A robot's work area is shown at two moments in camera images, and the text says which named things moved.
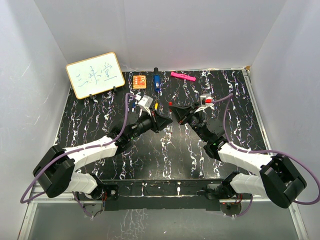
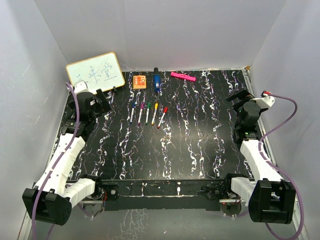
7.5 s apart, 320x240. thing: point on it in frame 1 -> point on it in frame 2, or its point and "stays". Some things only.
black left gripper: x=158 y=122 -> x=102 y=106
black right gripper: x=188 y=112 -> x=244 y=93
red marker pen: x=170 y=116 -> x=165 y=110
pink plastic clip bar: x=183 y=76 stays
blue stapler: x=157 y=80 stays
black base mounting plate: x=150 y=194 stays
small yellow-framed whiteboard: x=95 y=75 stays
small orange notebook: x=139 y=82 stays
